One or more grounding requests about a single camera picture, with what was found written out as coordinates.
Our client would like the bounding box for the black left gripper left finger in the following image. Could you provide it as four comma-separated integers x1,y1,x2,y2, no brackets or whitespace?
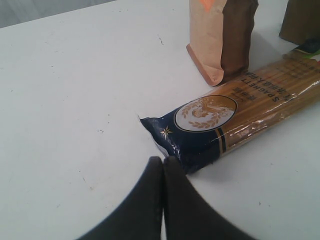
79,156,164,240

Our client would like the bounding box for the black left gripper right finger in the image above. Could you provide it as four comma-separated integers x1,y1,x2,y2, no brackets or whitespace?
163,156,249,240

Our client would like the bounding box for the brown paper bag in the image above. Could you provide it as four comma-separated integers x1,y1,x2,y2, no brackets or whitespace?
279,0,320,45

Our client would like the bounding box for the spaghetti pasta package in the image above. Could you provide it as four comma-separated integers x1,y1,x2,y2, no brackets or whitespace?
141,47,320,174

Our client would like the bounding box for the brown coffee pouch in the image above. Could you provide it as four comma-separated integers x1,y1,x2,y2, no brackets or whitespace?
186,0,259,86

